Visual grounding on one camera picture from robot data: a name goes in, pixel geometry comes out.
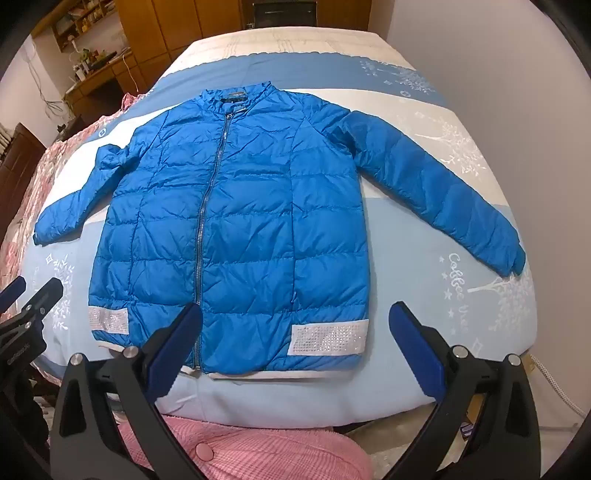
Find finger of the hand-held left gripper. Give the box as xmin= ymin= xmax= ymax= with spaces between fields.
xmin=0 ymin=276 xmax=27 ymax=310
xmin=0 ymin=277 xmax=64 ymax=333

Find pink floral quilt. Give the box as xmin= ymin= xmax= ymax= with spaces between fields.
xmin=0 ymin=92 xmax=144 ymax=296

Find black television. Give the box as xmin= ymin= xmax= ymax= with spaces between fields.
xmin=253 ymin=0 xmax=320 ymax=29

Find hanging wall cables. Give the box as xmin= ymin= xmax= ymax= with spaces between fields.
xmin=25 ymin=44 xmax=63 ymax=116

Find wooden desk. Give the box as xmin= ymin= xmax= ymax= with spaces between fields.
xmin=65 ymin=53 xmax=153 ymax=125

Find blue puffer jacket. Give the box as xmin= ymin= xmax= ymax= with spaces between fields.
xmin=34 ymin=80 xmax=528 ymax=376

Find white cable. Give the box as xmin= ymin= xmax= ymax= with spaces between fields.
xmin=529 ymin=353 xmax=587 ymax=416

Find blue and white striped bedspread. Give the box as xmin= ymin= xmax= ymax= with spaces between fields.
xmin=9 ymin=25 xmax=539 ymax=428

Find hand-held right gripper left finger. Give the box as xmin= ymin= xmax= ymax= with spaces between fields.
xmin=50 ymin=302 xmax=218 ymax=480

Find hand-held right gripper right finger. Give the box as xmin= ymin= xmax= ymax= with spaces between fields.
xmin=388 ymin=301 xmax=543 ymax=480

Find wooden wardrobe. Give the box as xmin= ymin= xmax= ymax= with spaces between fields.
xmin=115 ymin=0 xmax=372 ymax=65

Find pink checkered clothing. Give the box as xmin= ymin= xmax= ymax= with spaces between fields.
xmin=117 ymin=413 xmax=375 ymax=480

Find wooden wall shelf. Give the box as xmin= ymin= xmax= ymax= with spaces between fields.
xmin=48 ymin=0 xmax=125 ymax=51

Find dark wooden bed board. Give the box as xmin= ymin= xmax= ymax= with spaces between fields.
xmin=0 ymin=122 xmax=47 ymax=241

